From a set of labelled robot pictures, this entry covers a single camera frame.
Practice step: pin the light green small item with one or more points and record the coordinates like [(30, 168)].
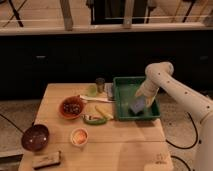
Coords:
[(92, 91)]

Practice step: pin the green plastic tray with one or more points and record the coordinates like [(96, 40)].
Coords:
[(124, 93)]

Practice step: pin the small orange cup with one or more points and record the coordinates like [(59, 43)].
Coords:
[(79, 137)]

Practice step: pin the green toy vegetable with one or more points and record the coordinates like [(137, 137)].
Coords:
[(91, 120)]

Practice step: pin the yellow banana toy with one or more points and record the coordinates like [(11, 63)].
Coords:
[(104, 113)]

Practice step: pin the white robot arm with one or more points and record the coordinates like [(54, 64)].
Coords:
[(159, 75)]

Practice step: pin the dark eraser block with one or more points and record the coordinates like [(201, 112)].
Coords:
[(46, 160)]

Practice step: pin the grey small packet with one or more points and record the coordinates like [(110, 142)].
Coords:
[(110, 91)]

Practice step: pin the dark spice jar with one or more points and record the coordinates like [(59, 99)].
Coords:
[(100, 83)]

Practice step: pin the white handled knife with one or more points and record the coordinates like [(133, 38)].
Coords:
[(100, 99)]

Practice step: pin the orange bowl with food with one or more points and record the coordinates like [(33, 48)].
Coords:
[(71, 107)]

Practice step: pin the dark purple bowl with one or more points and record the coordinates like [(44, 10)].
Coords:
[(35, 138)]

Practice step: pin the wooden table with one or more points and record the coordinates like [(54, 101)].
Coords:
[(114, 146)]

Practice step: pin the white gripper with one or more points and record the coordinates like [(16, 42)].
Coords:
[(149, 91)]

